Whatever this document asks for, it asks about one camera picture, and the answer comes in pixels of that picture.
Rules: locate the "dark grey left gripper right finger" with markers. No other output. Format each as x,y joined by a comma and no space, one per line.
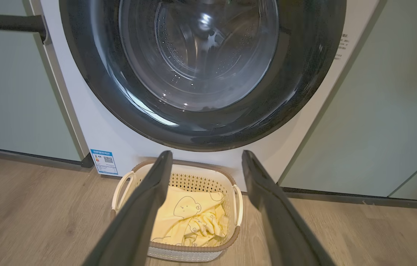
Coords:
278,221

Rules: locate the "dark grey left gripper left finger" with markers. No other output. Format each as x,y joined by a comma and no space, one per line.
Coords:
134,221

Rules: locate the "pale yellow bear print cloth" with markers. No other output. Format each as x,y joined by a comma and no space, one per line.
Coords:
193,210

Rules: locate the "dark round washing machine door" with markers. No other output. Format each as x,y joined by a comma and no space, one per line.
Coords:
201,55

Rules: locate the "cream laundry basket brown rim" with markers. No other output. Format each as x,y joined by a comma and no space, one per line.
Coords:
193,181

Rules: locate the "white front-load washing machine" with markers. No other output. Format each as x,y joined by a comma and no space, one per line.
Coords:
94,129

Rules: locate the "blue energy label sticker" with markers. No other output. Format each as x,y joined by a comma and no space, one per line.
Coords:
104,162

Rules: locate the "dark cabinet plinth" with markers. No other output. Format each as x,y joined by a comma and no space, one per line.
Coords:
27,156
360,199

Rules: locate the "pale green cabinet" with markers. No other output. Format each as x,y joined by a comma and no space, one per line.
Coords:
9,92
378,111

